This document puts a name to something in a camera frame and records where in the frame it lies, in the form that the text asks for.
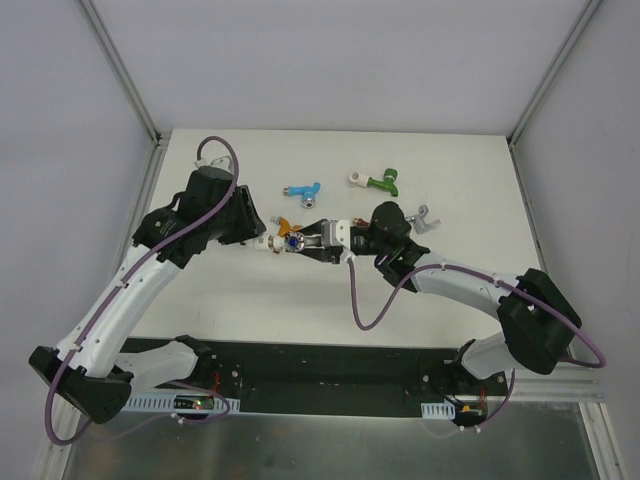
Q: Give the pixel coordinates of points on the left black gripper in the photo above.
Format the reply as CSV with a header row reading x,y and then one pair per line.
x,y
250,215

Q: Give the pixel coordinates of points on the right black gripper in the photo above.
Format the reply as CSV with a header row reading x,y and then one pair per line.
x,y
327,245

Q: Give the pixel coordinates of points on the white elbow pipe fitting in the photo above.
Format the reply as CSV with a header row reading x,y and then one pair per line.
x,y
262,243

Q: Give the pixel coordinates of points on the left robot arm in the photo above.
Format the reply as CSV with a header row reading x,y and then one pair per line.
x,y
87,368

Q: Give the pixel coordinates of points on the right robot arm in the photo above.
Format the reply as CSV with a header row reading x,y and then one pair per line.
x,y
537,322

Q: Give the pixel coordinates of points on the brown faucet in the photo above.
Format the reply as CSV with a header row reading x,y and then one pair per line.
x,y
360,221

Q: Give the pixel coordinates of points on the orange faucet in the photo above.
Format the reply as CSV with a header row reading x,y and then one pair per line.
x,y
284,226

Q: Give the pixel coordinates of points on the blue faucet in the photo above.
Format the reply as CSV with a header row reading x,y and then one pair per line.
x,y
306,193

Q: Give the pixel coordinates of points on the green faucet with white fitting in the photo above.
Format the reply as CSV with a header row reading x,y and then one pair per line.
x,y
387,183

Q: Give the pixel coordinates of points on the grey faucet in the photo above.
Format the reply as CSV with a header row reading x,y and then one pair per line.
x,y
419,221

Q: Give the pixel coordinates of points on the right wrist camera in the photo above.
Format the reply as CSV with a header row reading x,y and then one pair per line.
x,y
340,234

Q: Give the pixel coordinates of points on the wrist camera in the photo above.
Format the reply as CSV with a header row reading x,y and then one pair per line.
x,y
224,163
340,234

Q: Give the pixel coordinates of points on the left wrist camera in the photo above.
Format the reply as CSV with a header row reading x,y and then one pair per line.
x,y
224,163

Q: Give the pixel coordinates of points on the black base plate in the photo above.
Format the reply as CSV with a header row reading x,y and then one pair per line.
x,y
337,380

